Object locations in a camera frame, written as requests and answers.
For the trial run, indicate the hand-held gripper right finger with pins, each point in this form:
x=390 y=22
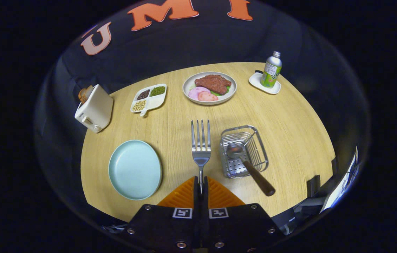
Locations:
x=244 y=225

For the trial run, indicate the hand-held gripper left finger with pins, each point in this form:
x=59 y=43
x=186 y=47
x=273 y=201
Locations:
x=160 y=225

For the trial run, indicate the light blue plate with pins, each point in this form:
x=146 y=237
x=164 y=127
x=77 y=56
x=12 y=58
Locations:
x=135 y=170

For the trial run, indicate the black block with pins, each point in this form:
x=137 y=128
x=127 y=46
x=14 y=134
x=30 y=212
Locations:
x=313 y=186

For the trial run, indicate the bright white screen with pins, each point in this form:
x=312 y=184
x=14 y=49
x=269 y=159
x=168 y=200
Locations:
x=339 y=188

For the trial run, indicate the yellow soybeans portion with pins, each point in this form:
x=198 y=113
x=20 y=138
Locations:
x=138 y=105

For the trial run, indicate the white divided dish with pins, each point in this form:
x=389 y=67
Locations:
x=154 y=102

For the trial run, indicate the white toaster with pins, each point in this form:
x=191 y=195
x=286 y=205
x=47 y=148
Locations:
x=96 y=110

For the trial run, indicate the black beans portion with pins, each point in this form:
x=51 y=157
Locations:
x=143 y=94

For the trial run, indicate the reddish pink ham slice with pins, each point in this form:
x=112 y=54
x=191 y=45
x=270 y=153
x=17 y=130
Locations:
x=208 y=97

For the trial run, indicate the green beans portion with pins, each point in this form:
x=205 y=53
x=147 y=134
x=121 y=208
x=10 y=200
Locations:
x=157 y=91

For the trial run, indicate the green lettuce leaf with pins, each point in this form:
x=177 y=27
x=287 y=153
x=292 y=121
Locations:
x=223 y=91

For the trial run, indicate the pale pink ham slice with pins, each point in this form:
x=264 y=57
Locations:
x=194 y=92

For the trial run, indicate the white square coaster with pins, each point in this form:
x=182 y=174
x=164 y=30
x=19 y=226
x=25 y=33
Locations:
x=256 y=81

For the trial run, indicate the brown steak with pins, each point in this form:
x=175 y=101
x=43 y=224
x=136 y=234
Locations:
x=212 y=83

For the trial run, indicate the round beige plate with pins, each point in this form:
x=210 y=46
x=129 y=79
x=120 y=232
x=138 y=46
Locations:
x=188 y=82

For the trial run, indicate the brown toast slice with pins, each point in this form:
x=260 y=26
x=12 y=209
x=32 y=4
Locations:
x=84 y=94

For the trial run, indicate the silver green drink bottle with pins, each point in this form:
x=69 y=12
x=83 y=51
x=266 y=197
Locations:
x=270 y=72

